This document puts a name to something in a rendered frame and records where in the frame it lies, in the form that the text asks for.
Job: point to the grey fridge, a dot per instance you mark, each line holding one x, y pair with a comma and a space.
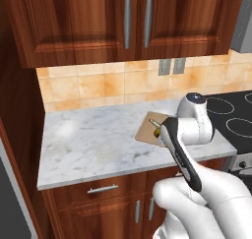
11, 203

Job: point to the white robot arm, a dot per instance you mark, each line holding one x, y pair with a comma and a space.
203, 197

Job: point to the grey wall outlet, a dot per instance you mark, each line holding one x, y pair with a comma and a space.
164, 67
179, 66

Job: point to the brown wooden cutting board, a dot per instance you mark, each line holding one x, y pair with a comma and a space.
147, 134

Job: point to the wooden cupboard door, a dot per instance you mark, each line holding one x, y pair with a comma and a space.
105, 220
190, 20
72, 23
148, 226

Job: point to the wooden upper cupboard door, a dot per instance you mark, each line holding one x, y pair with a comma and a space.
190, 20
72, 23

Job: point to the wooden lower cupboard door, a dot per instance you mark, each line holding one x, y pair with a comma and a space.
148, 226
105, 220

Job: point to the silver oven front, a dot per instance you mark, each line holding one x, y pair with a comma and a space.
241, 170

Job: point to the black oven knob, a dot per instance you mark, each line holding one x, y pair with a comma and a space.
242, 165

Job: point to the grey range hood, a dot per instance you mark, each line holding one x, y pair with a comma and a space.
243, 23

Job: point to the black hob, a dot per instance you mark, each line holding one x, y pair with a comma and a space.
234, 131

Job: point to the tall wooden side panel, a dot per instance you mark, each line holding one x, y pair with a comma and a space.
19, 95

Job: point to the yellow-green fish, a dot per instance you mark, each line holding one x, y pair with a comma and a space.
157, 131

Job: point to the wooden drawer front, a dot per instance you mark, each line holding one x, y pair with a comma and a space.
160, 174
75, 195

